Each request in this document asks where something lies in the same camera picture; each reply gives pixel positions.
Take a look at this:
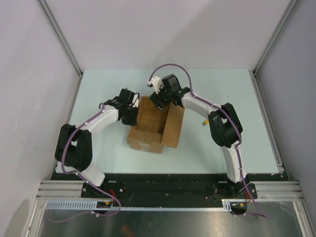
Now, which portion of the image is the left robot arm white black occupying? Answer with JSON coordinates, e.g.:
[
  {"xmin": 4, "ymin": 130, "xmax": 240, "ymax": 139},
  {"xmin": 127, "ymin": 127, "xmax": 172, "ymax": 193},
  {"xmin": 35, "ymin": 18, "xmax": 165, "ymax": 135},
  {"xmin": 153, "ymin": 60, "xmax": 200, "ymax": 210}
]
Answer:
[{"xmin": 54, "ymin": 88, "xmax": 140, "ymax": 198}]

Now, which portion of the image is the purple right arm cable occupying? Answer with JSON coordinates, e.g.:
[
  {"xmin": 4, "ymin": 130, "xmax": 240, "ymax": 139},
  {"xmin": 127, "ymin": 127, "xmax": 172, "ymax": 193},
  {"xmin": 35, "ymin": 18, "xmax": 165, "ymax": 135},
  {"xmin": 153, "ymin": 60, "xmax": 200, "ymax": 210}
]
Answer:
[{"xmin": 148, "ymin": 63, "xmax": 269, "ymax": 219}]

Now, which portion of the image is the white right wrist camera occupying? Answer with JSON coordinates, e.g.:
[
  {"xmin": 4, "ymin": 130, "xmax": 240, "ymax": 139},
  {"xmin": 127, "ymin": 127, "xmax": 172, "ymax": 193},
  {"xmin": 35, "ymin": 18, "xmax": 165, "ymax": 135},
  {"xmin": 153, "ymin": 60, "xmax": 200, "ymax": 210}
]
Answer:
[{"xmin": 147, "ymin": 76, "xmax": 163, "ymax": 94}]

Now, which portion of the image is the right aluminium frame post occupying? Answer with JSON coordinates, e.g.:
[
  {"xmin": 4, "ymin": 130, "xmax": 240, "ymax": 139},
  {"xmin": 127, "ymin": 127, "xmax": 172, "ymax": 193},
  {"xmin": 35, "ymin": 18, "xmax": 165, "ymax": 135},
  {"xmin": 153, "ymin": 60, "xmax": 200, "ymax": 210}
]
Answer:
[{"xmin": 252, "ymin": 0, "xmax": 301, "ymax": 75}]

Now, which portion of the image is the brown cardboard express box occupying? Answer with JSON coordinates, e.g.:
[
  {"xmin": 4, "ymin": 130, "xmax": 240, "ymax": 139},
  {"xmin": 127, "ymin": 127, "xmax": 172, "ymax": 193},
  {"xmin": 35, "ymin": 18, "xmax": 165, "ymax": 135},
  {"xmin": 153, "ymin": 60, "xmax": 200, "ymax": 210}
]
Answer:
[{"xmin": 127, "ymin": 96, "xmax": 185, "ymax": 154}]

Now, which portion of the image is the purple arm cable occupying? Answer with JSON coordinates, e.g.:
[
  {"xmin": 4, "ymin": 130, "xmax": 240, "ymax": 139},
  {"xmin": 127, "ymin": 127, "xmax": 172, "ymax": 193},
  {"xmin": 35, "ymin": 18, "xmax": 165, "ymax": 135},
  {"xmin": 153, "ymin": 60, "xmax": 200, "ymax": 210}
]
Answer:
[
  {"xmin": 148, "ymin": 63, "xmax": 269, "ymax": 219},
  {"xmin": 46, "ymin": 102, "xmax": 122, "ymax": 223}
]

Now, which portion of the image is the aluminium frame post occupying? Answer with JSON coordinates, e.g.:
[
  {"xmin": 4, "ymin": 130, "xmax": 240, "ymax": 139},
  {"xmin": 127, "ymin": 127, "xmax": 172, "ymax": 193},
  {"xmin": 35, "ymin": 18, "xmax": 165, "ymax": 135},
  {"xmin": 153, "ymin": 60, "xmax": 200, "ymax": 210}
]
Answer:
[
  {"xmin": 37, "ymin": 0, "xmax": 83, "ymax": 78},
  {"xmin": 252, "ymin": 0, "xmax": 301, "ymax": 75}
]

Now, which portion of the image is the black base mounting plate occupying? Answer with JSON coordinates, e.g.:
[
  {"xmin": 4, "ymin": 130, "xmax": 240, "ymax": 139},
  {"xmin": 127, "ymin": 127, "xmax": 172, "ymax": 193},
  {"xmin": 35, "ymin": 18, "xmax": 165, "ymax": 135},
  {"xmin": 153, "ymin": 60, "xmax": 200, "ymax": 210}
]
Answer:
[{"xmin": 50, "ymin": 173, "xmax": 259, "ymax": 208}]

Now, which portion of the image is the yellow utility knife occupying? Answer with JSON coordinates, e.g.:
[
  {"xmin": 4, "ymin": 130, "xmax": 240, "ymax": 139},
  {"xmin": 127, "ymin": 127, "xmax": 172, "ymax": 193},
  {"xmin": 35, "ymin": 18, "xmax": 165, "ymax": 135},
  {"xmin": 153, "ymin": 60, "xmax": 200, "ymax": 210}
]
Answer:
[{"xmin": 202, "ymin": 120, "xmax": 209, "ymax": 126}]

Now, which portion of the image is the aluminium front rail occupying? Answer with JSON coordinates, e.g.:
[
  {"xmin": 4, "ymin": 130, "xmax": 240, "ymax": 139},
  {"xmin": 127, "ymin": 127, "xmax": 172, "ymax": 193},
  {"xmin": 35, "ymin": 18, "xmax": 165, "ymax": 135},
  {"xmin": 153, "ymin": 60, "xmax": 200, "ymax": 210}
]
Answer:
[{"xmin": 36, "ymin": 180, "xmax": 305, "ymax": 201}]

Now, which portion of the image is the left aluminium frame post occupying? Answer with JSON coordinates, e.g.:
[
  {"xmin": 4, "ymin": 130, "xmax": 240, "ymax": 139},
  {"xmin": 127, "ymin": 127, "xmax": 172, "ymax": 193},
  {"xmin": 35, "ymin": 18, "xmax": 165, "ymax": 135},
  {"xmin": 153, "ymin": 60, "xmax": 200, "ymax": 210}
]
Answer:
[{"xmin": 37, "ymin": 0, "xmax": 83, "ymax": 78}]

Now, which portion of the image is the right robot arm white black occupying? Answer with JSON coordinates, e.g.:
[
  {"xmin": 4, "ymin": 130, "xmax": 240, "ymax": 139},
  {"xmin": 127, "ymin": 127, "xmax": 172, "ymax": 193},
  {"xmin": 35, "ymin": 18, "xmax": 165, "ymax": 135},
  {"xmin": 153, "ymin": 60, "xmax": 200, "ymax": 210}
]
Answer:
[{"xmin": 147, "ymin": 74, "xmax": 247, "ymax": 198}]

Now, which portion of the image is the grey slotted cable duct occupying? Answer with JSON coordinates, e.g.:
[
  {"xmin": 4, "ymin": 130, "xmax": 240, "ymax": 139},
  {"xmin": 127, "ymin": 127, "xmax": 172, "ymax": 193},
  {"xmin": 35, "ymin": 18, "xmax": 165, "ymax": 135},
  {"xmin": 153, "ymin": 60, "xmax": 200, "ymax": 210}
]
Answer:
[{"xmin": 45, "ymin": 199, "xmax": 233, "ymax": 211}]

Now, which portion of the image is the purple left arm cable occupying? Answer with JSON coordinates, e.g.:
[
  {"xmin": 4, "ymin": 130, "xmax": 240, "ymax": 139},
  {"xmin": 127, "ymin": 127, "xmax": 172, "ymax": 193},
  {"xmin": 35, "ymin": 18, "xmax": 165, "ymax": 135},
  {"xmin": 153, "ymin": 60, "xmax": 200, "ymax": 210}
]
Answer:
[{"xmin": 46, "ymin": 102, "xmax": 122, "ymax": 223}]

